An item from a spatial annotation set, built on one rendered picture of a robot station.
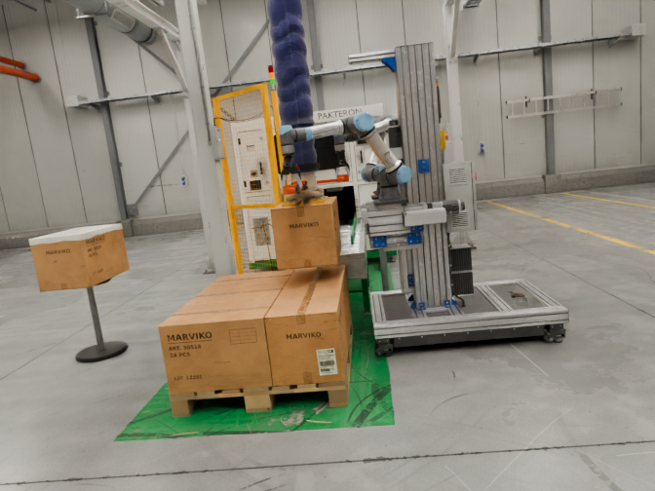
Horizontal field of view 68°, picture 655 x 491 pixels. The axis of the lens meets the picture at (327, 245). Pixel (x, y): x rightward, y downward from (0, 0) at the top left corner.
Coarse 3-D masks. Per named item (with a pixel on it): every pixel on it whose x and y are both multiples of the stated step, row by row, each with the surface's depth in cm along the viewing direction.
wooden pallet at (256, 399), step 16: (352, 336) 369; (304, 384) 268; (320, 384) 267; (336, 384) 266; (176, 400) 275; (192, 400) 282; (256, 400) 271; (272, 400) 276; (336, 400) 268; (176, 416) 277
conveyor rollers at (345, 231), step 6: (342, 228) 582; (348, 228) 573; (360, 228) 563; (342, 234) 530; (348, 234) 528; (342, 240) 493; (348, 240) 492; (342, 246) 457; (348, 246) 449; (354, 246) 448; (342, 252) 423; (348, 252) 422; (354, 252) 421
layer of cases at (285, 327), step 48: (240, 288) 334; (288, 288) 320; (336, 288) 306; (192, 336) 268; (240, 336) 266; (288, 336) 264; (336, 336) 261; (192, 384) 273; (240, 384) 271; (288, 384) 268
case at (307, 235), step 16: (272, 208) 314; (288, 208) 311; (304, 208) 311; (320, 208) 310; (336, 208) 353; (272, 224) 314; (288, 224) 313; (304, 224) 312; (320, 224) 312; (336, 224) 338; (288, 240) 315; (304, 240) 314; (320, 240) 314; (336, 240) 324; (288, 256) 317; (304, 256) 316; (320, 256) 315; (336, 256) 315
